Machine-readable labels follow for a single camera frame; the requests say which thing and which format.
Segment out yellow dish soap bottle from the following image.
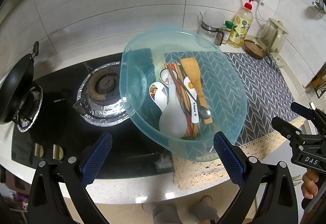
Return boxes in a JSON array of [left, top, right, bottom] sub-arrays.
[[227, 0, 254, 49]]

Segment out rack with wooden boards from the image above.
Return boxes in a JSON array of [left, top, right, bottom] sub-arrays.
[[306, 61, 326, 97]]

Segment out grey chevron placemat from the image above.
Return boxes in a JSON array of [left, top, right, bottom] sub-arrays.
[[163, 51, 306, 190]]

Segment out white spoon flower print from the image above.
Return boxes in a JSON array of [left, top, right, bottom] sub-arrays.
[[149, 82, 169, 113]]

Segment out white spoon mushroom print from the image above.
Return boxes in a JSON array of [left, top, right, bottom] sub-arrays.
[[160, 68, 171, 87]]

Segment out brass stove knob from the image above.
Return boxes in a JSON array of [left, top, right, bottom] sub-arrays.
[[52, 144, 64, 160], [34, 143, 45, 157]]

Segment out bundle of wooden chopsticks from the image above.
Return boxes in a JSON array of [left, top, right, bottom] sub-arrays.
[[160, 61, 202, 139]]

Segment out wooden spatula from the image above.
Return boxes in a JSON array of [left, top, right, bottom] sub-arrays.
[[180, 57, 213, 125]]

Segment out black frying pan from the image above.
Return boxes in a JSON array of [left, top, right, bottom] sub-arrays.
[[0, 41, 41, 123]]

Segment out person's grey trousers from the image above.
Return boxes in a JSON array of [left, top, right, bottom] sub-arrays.
[[151, 205, 219, 224]]

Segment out glass kettle beige base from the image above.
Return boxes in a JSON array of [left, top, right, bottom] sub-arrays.
[[256, 17, 289, 68]]

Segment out blue plastic basin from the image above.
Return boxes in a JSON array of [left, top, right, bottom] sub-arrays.
[[119, 26, 249, 163]]

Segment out hanging metal ladle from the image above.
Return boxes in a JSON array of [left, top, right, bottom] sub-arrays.
[[312, 0, 326, 14]]

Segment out person's right hand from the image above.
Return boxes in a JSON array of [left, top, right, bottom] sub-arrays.
[[301, 169, 319, 200]]

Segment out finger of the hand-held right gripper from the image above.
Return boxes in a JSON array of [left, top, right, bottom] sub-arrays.
[[271, 117, 310, 143], [291, 102, 319, 124]]

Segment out spice jar green lid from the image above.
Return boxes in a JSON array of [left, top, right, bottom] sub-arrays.
[[222, 21, 234, 45]]

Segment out white spoon duck print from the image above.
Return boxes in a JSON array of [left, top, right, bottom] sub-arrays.
[[183, 77, 199, 123]]

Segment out brown glass dish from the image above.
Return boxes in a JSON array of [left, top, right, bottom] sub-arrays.
[[243, 39, 268, 58]]

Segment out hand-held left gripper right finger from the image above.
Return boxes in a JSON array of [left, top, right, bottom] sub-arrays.
[[213, 131, 298, 224]]

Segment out white rice paddle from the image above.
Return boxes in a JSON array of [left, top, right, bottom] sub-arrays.
[[159, 75, 187, 139]]

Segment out black glass cooktop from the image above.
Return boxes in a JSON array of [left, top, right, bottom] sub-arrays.
[[11, 52, 174, 180]]

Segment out house slipper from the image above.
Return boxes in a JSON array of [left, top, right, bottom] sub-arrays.
[[142, 202, 160, 214]]

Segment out glass jar white powder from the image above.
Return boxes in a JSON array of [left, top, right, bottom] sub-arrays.
[[199, 12, 226, 43]]

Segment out gas burner with foil ring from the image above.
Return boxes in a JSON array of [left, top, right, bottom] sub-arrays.
[[15, 84, 44, 133], [73, 61, 130, 126]]

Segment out red chopstick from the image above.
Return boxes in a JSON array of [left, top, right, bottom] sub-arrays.
[[169, 62, 186, 82], [173, 62, 189, 84]]

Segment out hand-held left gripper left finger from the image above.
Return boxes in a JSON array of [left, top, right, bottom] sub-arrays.
[[27, 132, 113, 224]]

